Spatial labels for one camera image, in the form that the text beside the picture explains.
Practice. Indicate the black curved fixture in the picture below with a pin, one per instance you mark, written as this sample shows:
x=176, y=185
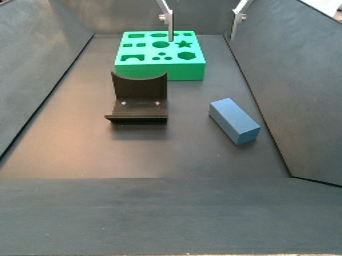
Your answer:
x=141, y=99

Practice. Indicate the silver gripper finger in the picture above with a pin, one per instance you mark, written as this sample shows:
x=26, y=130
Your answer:
x=166, y=16
x=240, y=15

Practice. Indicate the green foam shape board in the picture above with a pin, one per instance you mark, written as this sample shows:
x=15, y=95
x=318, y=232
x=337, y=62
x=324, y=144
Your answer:
x=147, y=55

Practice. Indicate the blue rectangular block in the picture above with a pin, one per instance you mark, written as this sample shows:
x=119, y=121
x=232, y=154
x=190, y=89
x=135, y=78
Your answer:
x=234, y=121

